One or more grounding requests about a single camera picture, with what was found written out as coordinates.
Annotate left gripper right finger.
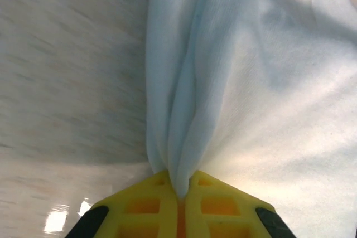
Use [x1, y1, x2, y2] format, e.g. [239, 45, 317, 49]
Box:
[178, 169, 297, 238]

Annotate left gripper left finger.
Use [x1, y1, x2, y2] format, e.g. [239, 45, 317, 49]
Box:
[65, 170, 180, 238]

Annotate white t-shirt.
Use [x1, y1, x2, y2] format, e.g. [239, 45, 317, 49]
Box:
[144, 0, 357, 238]

